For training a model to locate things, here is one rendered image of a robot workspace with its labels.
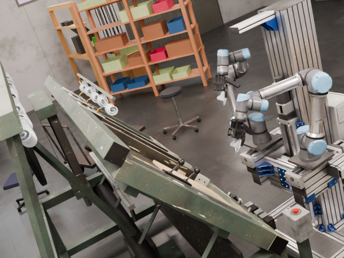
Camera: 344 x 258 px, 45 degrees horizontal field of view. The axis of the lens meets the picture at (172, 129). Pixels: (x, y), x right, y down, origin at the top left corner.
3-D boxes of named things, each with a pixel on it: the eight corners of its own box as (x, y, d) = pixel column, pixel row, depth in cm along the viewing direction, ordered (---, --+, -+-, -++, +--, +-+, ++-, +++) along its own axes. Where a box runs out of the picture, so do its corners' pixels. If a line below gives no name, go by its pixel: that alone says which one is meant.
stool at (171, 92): (191, 116, 697) (179, 79, 671) (211, 125, 641) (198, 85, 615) (159, 132, 679) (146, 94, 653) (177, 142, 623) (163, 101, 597)
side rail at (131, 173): (266, 250, 247) (276, 234, 247) (113, 178, 196) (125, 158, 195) (261, 245, 253) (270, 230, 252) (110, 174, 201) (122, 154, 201)
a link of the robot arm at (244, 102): (253, 95, 250) (239, 93, 248) (250, 113, 251) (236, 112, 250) (249, 94, 257) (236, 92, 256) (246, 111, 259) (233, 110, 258)
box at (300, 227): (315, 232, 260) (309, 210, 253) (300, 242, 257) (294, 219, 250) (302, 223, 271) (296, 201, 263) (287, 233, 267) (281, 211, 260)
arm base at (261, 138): (262, 133, 338) (260, 123, 335) (275, 137, 326) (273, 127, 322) (249, 142, 333) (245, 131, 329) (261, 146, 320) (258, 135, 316)
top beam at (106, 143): (120, 168, 195) (131, 149, 195) (102, 159, 191) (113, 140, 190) (52, 89, 390) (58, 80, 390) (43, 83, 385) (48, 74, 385)
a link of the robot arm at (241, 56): (251, 76, 326) (251, 59, 278) (237, 80, 327) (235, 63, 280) (247, 62, 327) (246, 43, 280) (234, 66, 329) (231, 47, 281)
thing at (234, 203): (280, 256, 253) (289, 241, 252) (267, 250, 247) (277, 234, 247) (151, 149, 447) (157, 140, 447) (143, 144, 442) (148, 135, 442)
